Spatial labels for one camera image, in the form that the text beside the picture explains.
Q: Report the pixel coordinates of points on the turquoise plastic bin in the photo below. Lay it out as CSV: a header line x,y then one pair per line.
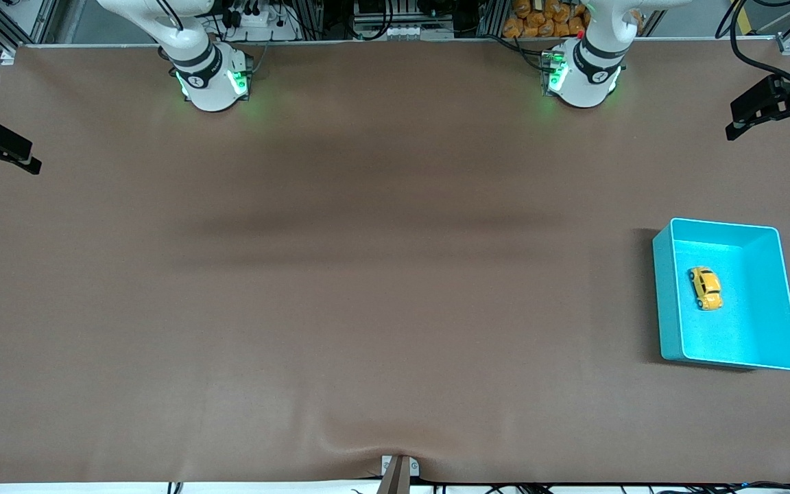
x,y
751,322

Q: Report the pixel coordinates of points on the orange packaged goods bag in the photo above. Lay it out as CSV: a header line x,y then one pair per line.
x,y
546,17

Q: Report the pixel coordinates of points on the metal table clamp bracket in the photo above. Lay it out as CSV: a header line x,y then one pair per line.
x,y
398,473

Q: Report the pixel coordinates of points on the yellow beetle toy car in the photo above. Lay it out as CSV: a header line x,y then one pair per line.
x,y
707,288

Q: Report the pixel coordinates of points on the white power strip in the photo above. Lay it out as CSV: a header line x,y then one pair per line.
x,y
265,24

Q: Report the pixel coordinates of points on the white terminal strip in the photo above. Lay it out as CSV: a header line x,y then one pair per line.
x,y
402,31

